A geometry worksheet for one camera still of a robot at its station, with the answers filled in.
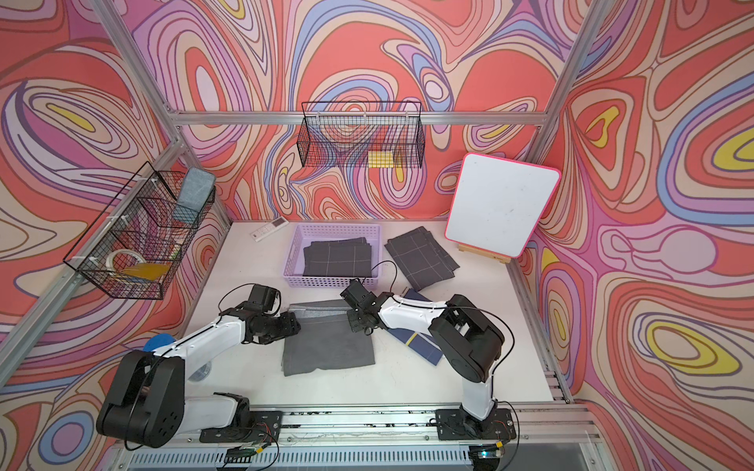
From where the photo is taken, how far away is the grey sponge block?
799 mm

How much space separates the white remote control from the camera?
117cm

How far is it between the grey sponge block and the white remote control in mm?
344
